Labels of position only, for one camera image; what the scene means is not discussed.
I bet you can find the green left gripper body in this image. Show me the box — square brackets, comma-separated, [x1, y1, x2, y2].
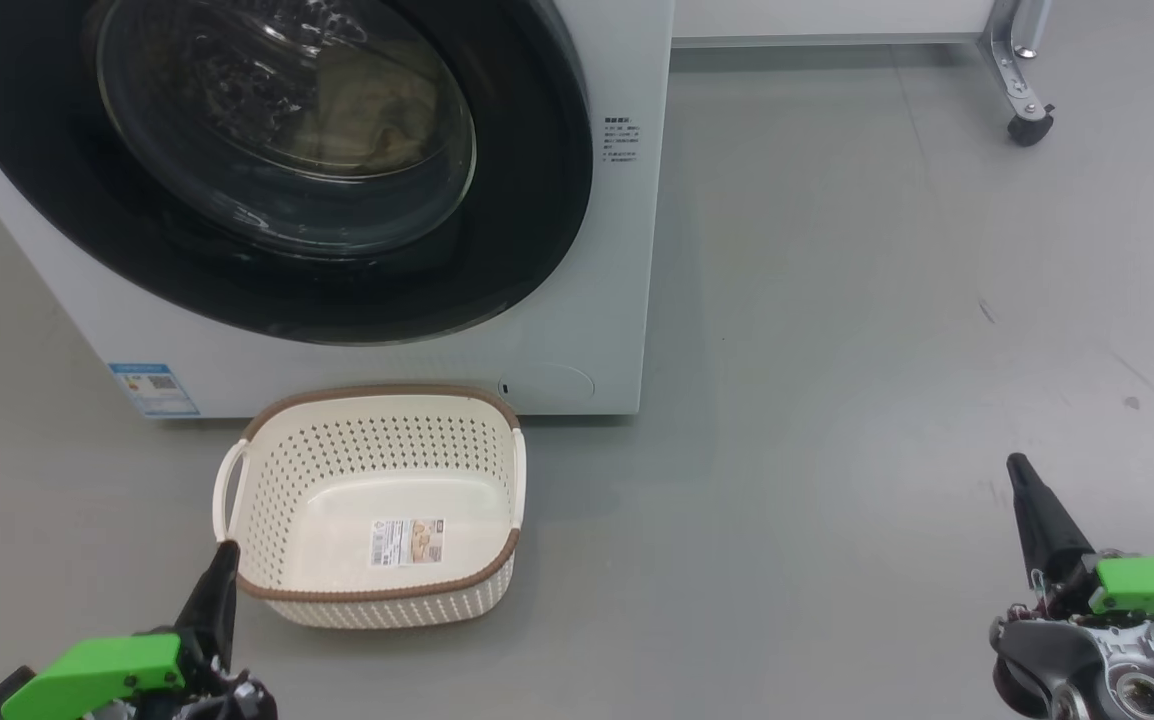
[0, 633, 186, 720]

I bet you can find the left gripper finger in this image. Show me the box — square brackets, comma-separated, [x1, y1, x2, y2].
[174, 540, 241, 673]

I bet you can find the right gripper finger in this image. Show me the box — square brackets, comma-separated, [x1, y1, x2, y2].
[1006, 453, 1098, 613]

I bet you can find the cream bear-print garment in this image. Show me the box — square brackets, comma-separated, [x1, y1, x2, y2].
[317, 65, 438, 176]

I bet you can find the black washing machine glass door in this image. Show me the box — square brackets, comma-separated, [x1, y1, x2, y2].
[0, 0, 595, 346]

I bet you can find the printed basket sticker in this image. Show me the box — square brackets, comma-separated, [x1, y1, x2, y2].
[369, 517, 446, 568]

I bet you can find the cream perforated laundry basket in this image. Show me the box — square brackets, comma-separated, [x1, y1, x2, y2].
[212, 384, 528, 631]

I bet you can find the white front-load washing machine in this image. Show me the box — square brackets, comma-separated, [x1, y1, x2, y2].
[0, 0, 676, 421]

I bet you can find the blue white energy label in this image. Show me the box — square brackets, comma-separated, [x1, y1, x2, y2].
[107, 362, 201, 419]

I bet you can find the metal leg with caster wheel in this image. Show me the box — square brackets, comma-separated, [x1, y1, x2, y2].
[977, 0, 1056, 149]

